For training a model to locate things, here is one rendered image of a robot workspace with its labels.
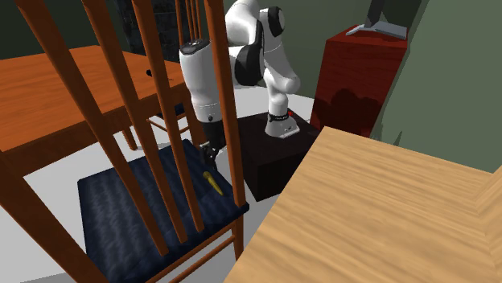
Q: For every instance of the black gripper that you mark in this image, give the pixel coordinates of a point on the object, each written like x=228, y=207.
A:
x=212, y=135

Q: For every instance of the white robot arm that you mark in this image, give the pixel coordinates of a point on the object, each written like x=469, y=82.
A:
x=200, y=78

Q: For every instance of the yellow cone-shaped object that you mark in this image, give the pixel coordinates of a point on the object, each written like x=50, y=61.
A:
x=213, y=183

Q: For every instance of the black robot stand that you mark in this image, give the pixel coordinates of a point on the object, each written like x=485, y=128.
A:
x=270, y=160

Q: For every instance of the small black object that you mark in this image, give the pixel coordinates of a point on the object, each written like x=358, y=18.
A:
x=149, y=72

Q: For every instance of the brown wooden chair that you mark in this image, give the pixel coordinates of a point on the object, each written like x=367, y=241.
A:
x=179, y=19

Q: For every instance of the wooden chair with blue cushion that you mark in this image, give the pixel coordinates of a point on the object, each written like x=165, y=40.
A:
x=117, y=219

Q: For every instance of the dark red wooden cabinet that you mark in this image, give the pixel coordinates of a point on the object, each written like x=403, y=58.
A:
x=353, y=78

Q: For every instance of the reddish brown wooden table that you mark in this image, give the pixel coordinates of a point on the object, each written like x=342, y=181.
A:
x=43, y=98

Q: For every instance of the light wooden table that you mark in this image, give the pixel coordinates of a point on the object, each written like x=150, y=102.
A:
x=372, y=211

